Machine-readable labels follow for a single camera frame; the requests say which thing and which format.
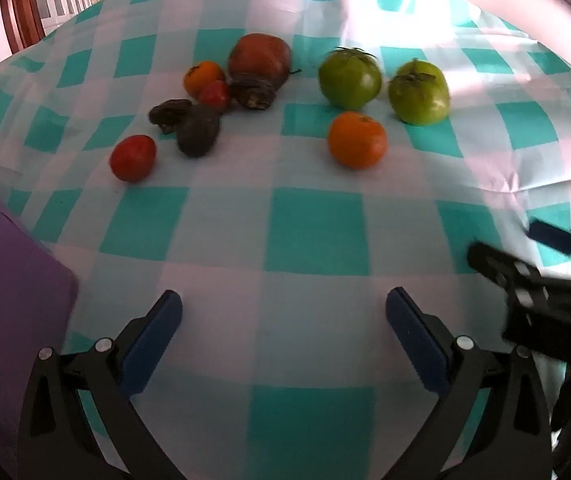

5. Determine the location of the brown wooden frame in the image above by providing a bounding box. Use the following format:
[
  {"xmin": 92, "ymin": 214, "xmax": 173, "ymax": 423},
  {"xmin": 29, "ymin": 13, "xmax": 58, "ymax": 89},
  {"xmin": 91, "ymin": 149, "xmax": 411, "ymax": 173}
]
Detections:
[{"xmin": 0, "ymin": 0, "xmax": 47, "ymax": 52}]

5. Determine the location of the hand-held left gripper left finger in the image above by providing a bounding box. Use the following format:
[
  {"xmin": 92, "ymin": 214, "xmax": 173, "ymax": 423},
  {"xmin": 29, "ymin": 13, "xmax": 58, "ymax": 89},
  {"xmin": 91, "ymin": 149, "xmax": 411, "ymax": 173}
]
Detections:
[{"xmin": 18, "ymin": 289, "xmax": 184, "ymax": 480}]

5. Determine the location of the dark avocado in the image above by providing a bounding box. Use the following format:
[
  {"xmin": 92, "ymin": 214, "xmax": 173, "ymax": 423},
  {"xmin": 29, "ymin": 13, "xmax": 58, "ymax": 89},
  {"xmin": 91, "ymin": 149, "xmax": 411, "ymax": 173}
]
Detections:
[{"xmin": 176, "ymin": 105, "xmax": 222, "ymax": 158}]

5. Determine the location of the purple plastic board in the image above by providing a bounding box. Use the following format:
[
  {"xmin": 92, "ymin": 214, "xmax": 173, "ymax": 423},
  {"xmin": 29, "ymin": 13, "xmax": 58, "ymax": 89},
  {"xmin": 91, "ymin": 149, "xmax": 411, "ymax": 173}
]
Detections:
[{"xmin": 0, "ymin": 157, "xmax": 80, "ymax": 480}]

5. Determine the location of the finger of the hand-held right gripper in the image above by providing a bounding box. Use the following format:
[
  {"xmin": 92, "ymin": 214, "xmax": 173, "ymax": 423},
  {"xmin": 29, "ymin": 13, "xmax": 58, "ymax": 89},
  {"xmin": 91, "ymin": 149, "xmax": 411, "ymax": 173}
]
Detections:
[
  {"xmin": 525, "ymin": 219, "xmax": 571, "ymax": 282},
  {"xmin": 467, "ymin": 241, "xmax": 571, "ymax": 307}
]

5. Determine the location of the teal white checkered tablecloth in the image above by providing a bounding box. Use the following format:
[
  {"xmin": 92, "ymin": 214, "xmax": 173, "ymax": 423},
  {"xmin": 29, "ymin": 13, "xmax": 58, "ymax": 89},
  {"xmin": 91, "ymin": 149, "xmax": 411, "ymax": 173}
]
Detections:
[{"xmin": 0, "ymin": 0, "xmax": 571, "ymax": 480}]

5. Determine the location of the red tomato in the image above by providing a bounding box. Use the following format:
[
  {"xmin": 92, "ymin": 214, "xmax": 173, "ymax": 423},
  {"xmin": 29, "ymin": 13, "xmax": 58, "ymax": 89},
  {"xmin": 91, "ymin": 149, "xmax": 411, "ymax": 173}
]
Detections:
[
  {"xmin": 196, "ymin": 80, "xmax": 230, "ymax": 112},
  {"xmin": 110, "ymin": 134, "xmax": 157, "ymax": 183}
]

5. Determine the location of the green tomato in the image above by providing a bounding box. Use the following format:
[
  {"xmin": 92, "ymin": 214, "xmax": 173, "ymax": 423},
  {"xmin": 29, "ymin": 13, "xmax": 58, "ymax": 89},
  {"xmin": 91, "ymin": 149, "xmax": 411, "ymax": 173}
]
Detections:
[
  {"xmin": 318, "ymin": 46, "xmax": 383, "ymax": 110},
  {"xmin": 388, "ymin": 58, "xmax": 451, "ymax": 126}
]

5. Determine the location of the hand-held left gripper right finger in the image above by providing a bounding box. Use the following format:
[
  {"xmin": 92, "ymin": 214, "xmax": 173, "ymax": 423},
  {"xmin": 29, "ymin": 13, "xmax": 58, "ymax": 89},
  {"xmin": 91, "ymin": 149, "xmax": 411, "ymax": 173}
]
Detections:
[{"xmin": 385, "ymin": 286, "xmax": 553, "ymax": 480}]

